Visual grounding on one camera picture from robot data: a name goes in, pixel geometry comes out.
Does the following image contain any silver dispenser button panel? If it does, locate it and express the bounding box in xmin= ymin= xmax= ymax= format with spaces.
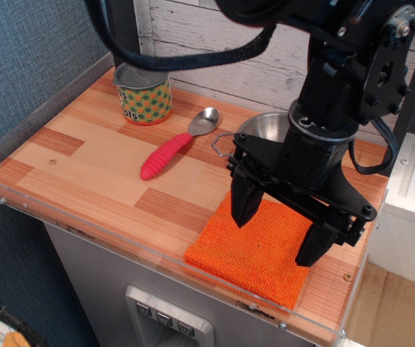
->
xmin=125 ymin=286 xmax=216 ymax=346

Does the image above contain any white toy sink unit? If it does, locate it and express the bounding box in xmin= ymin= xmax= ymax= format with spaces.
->
xmin=368 ymin=134 xmax=415 ymax=282

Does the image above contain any orange knitted cloth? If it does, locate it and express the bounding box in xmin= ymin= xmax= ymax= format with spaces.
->
xmin=184 ymin=194 xmax=312 ymax=309

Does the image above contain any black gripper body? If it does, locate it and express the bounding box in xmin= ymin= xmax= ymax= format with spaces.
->
xmin=229 ymin=102 xmax=377 ymax=246

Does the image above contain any orange object bottom left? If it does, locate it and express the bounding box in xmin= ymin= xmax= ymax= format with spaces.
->
xmin=2 ymin=332 xmax=30 ymax=347

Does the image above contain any peas and carrots can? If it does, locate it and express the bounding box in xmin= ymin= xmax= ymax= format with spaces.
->
xmin=114 ymin=63 xmax=173 ymax=126

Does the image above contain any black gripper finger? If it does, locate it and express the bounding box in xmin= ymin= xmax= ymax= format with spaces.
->
xmin=231 ymin=168 xmax=264 ymax=228
xmin=295 ymin=223 xmax=338 ymax=267

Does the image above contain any black braided cable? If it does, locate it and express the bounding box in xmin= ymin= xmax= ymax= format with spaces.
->
xmin=84 ymin=0 xmax=278 ymax=72

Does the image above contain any grey toy fridge cabinet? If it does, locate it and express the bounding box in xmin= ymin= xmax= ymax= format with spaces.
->
xmin=46 ymin=224 xmax=311 ymax=346

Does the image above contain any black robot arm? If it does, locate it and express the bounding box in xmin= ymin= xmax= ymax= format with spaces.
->
xmin=218 ymin=1 xmax=415 ymax=267

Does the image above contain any pink handled metal spoon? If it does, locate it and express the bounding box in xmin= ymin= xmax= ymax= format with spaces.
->
xmin=140 ymin=107 xmax=220 ymax=180

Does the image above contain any steel two-handled bowl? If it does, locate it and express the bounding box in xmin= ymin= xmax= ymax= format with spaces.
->
xmin=212 ymin=111 xmax=289 ymax=157

